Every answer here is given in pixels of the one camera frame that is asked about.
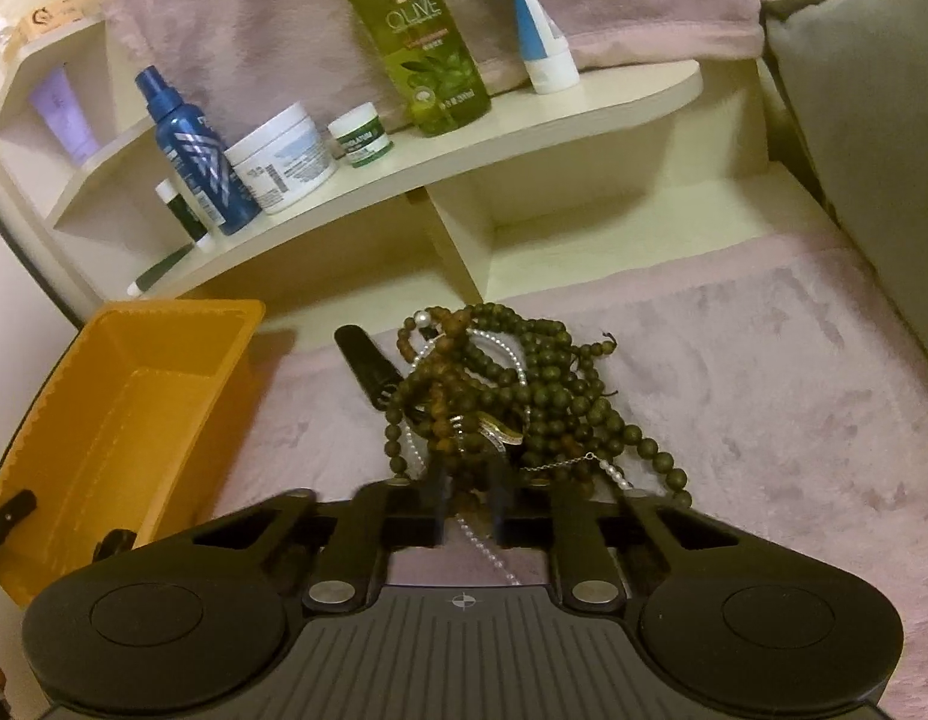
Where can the yellow plastic tray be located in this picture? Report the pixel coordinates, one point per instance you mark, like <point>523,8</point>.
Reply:
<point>134,420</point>

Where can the white green lip balm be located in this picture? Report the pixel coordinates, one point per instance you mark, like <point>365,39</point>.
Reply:
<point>183,210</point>

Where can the pink plush blanket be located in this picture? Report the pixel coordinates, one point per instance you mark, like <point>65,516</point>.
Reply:
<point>734,405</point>

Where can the pink plush towel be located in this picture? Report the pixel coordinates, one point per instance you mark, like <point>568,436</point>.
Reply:
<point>269,30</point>

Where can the olive green lotion bottle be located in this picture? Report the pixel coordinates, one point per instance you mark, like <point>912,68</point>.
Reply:
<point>415,37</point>

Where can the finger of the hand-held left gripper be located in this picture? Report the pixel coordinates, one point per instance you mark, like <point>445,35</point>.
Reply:
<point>117,544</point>
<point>6,517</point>

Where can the blue and white tube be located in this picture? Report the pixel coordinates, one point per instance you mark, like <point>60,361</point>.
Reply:
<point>543,45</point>

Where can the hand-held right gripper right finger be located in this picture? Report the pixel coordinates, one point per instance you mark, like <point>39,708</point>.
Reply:
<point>503,502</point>

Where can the black rhinestone wristwatch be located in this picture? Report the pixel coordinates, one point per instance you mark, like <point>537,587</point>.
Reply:
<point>368,366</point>

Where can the blue spray bottle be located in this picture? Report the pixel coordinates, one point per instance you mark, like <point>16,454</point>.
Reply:
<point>194,157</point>

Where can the small green jar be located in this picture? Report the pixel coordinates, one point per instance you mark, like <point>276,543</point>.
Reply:
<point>361,136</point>

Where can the purple tube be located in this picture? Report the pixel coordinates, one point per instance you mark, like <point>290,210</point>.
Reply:
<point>62,116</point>

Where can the small clear bottle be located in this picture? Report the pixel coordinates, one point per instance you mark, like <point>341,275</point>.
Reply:
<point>0,30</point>

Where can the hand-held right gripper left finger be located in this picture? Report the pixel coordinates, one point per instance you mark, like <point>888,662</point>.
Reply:
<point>437,499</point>

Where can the small tan box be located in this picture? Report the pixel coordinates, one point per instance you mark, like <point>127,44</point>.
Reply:
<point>51,21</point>

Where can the gold bangle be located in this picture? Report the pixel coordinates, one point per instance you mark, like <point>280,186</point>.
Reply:
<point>500,431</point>

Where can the grey green cushion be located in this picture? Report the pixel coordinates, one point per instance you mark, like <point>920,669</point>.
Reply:
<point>869,127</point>

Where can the white cream jar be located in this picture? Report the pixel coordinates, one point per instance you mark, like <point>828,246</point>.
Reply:
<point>284,161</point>

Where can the cream wooden shelf unit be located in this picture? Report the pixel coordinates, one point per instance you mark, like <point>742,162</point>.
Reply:
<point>509,135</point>

